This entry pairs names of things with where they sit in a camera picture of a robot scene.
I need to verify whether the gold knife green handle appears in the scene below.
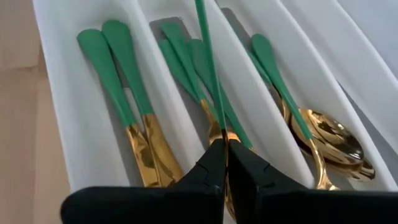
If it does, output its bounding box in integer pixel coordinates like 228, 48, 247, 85
101, 20, 184, 187
76, 28, 162, 187

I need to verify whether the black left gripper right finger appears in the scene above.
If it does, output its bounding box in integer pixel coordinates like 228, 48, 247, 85
228, 139, 398, 224

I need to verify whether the gold fork green handle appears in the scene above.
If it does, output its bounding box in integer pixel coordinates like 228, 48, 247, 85
157, 39, 201, 105
159, 21, 223, 146
185, 38, 254, 150
194, 0, 237, 220

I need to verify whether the gold spoon green handle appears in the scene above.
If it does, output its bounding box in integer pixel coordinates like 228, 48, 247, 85
251, 33, 339, 191
245, 46, 365, 166
323, 155, 376, 182

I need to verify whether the white plastic cutlery tray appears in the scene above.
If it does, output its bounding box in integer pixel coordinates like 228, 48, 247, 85
32, 0, 398, 193

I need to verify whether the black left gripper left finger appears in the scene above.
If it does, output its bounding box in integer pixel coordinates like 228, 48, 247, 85
60, 139, 226, 224

